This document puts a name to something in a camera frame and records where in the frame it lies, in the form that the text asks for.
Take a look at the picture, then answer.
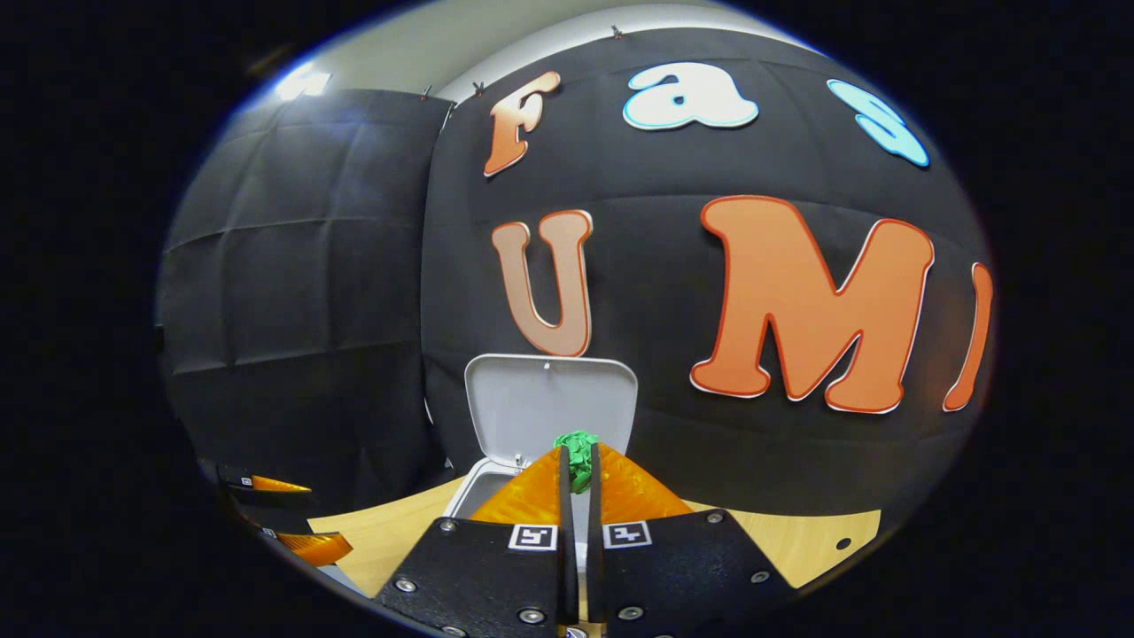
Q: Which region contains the green paper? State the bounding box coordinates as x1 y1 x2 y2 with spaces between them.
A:
554 431 601 494

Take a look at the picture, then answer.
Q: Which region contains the wooden desktop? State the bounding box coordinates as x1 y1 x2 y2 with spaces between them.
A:
306 477 883 632

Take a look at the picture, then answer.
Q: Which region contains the white desktop garbage bin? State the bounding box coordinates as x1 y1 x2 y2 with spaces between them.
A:
441 354 640 568

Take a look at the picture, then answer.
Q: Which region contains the ceiling light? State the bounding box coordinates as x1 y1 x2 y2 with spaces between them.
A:
275 69 333 100

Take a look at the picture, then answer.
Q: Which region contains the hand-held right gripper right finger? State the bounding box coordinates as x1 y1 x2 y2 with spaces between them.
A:
586 443 798 638

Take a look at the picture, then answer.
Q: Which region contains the black backdrop cloth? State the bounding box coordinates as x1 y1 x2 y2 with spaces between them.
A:
158 27 998 568

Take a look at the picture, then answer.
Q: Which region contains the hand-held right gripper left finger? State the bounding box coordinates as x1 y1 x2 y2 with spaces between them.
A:
372 445 581 638

